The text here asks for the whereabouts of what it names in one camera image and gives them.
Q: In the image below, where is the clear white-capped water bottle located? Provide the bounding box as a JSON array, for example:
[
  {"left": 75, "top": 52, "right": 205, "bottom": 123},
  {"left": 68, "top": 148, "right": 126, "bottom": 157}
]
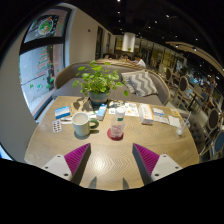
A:
[{"left": 110, "top": 106, "right": 126, "bottom": 139}]

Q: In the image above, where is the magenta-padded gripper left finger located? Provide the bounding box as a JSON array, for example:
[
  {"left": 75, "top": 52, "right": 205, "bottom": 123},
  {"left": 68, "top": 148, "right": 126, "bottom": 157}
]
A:
[{"left": 41, "top": 143, "right": 92, "bottom": 185}]

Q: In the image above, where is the dark grey tufted chair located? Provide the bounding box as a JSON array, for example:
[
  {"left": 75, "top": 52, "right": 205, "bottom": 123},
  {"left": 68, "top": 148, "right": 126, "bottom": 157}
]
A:
[{"left": 179, "top": 113, "right": 208, "bottom": 154}]

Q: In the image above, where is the blue white packet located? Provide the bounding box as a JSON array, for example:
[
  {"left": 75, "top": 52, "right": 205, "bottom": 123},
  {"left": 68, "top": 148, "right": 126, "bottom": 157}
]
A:
[{"left": 152, "top": 107, "right": 165, "bottom": 117}]

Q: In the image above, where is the flat blue white box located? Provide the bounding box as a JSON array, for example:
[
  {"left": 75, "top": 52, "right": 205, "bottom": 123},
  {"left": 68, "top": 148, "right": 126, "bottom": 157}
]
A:
[{"left": 54, "top": 105, "right": 72, "bottom": 120}]

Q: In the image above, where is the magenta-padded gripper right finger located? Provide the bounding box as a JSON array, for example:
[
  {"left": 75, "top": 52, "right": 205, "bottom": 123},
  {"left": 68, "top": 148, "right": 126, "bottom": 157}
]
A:
[{"left": 132, "top": 143, "right": 183, "bottom": 186}]

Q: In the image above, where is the printed paper menu sheet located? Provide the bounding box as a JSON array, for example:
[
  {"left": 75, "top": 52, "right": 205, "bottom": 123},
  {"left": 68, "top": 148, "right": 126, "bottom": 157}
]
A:
[{"left": 108, "top": 100, "right": 140, "bottom": 118}]

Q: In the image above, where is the grey white zigzag cushion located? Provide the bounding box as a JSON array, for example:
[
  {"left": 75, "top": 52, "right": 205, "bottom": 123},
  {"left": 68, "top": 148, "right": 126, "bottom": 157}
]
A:
[{"left": 120, "top": 70, "right": 159, "bottom": 98}]

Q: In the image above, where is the group of wooden dining chairs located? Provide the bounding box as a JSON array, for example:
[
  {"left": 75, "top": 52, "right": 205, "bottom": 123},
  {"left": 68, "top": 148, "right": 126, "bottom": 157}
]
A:
[{"left": 163, "top": 66, "right": 224, "bottom": 158}]

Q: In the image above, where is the white mug with green handle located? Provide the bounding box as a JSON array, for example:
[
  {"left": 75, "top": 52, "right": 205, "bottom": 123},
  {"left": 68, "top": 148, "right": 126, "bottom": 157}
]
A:
[{"left": 71, "top": 111, "right": 100, "bottom": 137}]

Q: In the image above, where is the pill blister pack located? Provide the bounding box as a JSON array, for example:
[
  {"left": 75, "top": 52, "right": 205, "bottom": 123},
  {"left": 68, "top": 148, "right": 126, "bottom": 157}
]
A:
[{"left": 51, "top": 119, "right": 63, "bottom": 134}]

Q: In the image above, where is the clear drinking glass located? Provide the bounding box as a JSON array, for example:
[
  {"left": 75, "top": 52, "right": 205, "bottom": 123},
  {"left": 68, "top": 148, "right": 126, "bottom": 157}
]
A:
[{"left": 175, "top": 110, "right": 193, "bottom": 137}]

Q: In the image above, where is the white orange carton box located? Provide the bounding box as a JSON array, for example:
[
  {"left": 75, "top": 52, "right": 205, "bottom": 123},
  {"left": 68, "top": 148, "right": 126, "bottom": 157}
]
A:
[{"left": 138, "top": 103, "right": 155, "bottom": 126}]

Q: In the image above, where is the white flat paper packet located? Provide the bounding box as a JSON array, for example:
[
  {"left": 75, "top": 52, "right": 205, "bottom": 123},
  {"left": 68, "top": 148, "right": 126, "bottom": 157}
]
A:
[{"left": 153, "top": 114, "right": 170, "bottom": 125}]

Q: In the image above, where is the flat round red coaster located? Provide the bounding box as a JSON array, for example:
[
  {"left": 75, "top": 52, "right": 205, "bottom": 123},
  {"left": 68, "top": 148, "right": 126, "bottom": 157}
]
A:
[{"left": 106, "top": 128, "right": 125, "bottom": 142}]

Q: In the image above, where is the green potted plant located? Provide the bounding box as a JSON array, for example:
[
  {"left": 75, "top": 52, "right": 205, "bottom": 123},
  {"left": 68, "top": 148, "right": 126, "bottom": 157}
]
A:
[{"left": 72, "top": 60, "right": 129, "bottom": 107}]

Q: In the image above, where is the food picture window sign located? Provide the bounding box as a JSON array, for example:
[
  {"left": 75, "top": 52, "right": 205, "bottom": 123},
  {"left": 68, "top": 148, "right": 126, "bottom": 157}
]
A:
[{"left": 23, "top": 8, "right": 71, "bottom": 44}]

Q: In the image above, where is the white paper napkin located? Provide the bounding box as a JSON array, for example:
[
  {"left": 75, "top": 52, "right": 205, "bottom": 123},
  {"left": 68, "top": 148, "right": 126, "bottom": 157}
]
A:
[{"left": 168, "top": 115, "right": 182, "bottom": 128}]

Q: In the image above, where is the grey curved sofa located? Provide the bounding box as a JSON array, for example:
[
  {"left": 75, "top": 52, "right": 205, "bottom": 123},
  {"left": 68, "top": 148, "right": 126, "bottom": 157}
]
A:
[{"left": 52, "top": 59, "right": 172, "bottom": 106}]

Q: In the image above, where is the long white green box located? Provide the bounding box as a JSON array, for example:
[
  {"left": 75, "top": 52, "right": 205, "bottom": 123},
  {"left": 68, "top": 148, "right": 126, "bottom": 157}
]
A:
[{"left": 59, "top": 117, "right": 74, "bottom": 125}]

